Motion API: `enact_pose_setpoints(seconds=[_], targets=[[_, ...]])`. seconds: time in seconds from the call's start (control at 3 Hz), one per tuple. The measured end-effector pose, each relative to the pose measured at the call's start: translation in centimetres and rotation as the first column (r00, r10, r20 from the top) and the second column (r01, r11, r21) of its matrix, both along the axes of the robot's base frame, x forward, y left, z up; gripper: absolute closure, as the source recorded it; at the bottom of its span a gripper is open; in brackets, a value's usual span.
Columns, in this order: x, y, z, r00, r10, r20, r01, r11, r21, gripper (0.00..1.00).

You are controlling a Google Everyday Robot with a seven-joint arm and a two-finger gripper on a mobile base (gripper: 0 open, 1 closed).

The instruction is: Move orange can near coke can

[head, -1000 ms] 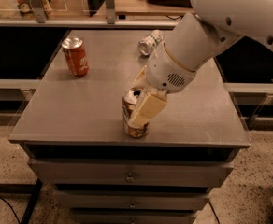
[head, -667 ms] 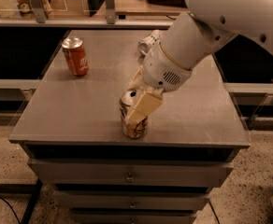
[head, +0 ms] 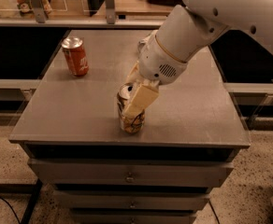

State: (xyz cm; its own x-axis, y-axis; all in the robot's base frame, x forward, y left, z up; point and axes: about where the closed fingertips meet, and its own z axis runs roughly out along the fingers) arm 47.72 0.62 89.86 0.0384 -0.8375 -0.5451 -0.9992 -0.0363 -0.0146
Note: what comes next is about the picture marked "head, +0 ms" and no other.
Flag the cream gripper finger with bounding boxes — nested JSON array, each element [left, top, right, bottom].
[[122, 83, 159, 119], [125, 62, 142, 84]]

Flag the top drawer with knob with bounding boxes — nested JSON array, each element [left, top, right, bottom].
[[28, 159, 233, 188]]

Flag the bottom drawer with knob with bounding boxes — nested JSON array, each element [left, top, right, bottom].
[[70, 209, 196, 224]]

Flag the grey drawer cabinet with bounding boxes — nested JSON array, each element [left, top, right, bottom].
[[8, 29, 251, 224]]

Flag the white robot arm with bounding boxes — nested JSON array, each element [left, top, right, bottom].
[[122, 0, 273, 119]]

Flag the orange gold soda can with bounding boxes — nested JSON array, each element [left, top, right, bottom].
[[117, 83, 145, 134]]

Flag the black floor cable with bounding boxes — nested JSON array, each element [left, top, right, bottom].
[[0, 181, 22, 224]]

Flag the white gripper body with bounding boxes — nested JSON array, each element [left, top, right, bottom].
[[138, 35, 187, 85]]

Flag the drawer with knob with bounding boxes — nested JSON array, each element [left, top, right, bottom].
[[53, 190, 209, 211], [70, 209, 196, 224], [28, 159, 233, 188]]

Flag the grey metal railing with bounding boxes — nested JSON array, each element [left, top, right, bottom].
[[0, 0, 170, 29]]

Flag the white green lying can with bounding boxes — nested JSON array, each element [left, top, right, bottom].
[[137, 30, 157, 54]]

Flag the middle drawer with knob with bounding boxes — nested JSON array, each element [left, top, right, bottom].
[[53, 190, 209, 211]]

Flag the red coke can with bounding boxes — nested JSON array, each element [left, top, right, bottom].
[[62, 36, 89, 77]]

